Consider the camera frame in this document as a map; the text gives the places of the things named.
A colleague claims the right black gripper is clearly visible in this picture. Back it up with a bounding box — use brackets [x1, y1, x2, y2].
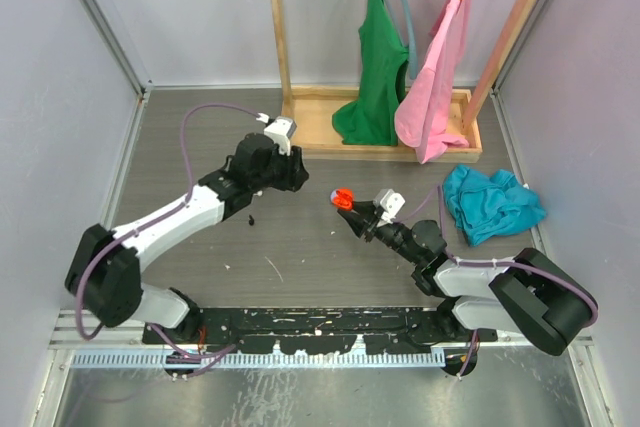
[338, 199, 422, 266]

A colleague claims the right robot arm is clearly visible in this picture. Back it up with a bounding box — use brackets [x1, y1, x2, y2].
[338, 201, 598, 356]

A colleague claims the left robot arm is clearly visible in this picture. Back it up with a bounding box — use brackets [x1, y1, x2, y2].
[64, 133, 309, 343]

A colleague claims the wooden clothes rack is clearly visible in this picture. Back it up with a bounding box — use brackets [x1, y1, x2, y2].
[271, 0, 538, 163]

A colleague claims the green shirt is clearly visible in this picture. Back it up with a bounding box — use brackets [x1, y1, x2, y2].
[332, 0, 409, 146]

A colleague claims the pink shirt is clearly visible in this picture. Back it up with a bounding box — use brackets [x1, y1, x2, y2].
[394, 0, 472, 164]

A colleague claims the teal cloth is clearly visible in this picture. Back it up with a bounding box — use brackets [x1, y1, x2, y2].
[443, 165, 547, 247]

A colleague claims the grey blue hanger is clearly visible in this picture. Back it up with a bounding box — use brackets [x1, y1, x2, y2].
[367, 0, 419, 81]

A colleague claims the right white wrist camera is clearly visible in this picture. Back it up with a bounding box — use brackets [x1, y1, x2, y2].
[373, 189, 405, 226]

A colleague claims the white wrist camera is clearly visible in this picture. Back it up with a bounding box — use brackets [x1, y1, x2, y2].
[263, 116, 297, 156]
[373, 189, 405, 226]

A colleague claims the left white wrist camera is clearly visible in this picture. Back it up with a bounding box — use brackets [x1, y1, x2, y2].
[263, 116, 297, 156]

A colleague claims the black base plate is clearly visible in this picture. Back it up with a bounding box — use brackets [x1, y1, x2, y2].
[142, 306, 499, 356]

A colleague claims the white slotted cable duct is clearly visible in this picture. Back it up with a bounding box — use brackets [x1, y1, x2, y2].
[70, 348, 446, 370]

